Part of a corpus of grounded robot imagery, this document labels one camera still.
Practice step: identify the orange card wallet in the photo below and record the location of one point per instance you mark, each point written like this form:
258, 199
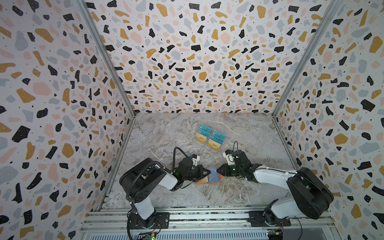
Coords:
214, 177

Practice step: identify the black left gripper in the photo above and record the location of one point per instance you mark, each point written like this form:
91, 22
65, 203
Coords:
201, 174

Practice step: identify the teal VIP card left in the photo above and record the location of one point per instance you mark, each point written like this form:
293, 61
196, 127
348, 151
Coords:
205, 130

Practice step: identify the aluminium corner post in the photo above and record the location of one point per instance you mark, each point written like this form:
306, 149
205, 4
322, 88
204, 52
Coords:
318, 35
86, 15

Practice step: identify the aluminium left corner post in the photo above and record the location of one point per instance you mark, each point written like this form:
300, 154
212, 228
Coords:
86, 15

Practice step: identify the teal VIP card right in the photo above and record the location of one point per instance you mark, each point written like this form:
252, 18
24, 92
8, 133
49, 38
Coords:
218, 137

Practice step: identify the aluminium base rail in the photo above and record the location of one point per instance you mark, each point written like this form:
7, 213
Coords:
210, 223

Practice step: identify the teal vip card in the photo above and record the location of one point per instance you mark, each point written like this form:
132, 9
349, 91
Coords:
205, 130
218, 137

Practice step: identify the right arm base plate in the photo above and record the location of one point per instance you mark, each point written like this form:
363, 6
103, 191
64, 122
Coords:
266, 219

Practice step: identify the clear acrylic card display stand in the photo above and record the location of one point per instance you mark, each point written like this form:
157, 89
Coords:
209, 137

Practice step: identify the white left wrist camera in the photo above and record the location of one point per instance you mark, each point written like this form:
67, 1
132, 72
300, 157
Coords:
196, 159

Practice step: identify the aluminium right corner post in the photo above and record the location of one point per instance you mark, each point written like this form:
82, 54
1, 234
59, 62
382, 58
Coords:
318, 35

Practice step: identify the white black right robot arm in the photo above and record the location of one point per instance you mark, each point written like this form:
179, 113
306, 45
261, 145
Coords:
309, 196

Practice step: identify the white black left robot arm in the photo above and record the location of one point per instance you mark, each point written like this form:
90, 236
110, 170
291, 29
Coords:
139, 182

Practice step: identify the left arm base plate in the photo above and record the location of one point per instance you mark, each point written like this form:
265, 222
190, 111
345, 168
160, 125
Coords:
150, 220

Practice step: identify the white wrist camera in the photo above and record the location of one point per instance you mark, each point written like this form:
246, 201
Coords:
196, 159
229, 157

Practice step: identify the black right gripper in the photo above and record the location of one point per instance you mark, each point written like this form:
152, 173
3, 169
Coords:
226, 169

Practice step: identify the gold VIP card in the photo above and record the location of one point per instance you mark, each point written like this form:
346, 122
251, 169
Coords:
204, 180
201, 138
214, 145

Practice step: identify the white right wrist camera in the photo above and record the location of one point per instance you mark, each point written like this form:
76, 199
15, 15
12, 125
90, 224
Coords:
229, 157

